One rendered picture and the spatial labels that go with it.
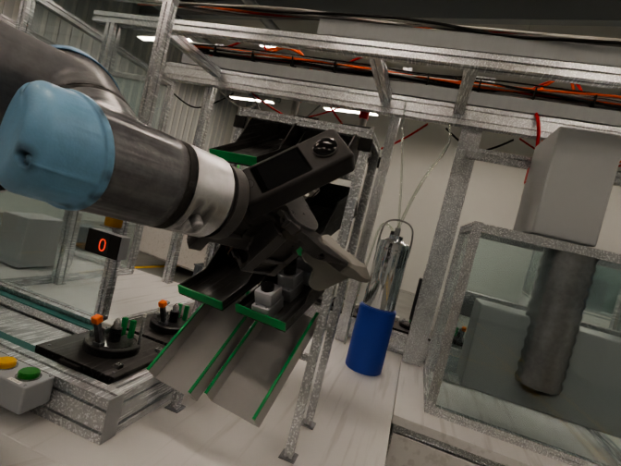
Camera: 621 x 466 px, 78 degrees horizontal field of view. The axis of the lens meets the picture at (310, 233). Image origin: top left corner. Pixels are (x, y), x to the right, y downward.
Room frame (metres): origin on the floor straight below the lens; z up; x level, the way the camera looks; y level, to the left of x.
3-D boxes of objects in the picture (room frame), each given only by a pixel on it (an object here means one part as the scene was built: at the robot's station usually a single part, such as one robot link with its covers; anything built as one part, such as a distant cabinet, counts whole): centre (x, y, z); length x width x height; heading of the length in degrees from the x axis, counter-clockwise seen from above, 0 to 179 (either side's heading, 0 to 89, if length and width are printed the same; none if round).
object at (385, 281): (1.61, -0.35, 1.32); 0.14 x 0.14 x 0.38
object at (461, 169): (1.84, -0.62, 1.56); 0.09 x 0.04 x 1.39; 74
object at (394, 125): (1.94, -0.28, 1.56); 0.04 x 0.04 x 1.39; 74
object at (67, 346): (1.00, 0.44, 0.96); 0.24 x 0.24 x 0.02; 74
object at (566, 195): (1.42, -0.87, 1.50); 0.38 x 0.21 x 0.88; 164
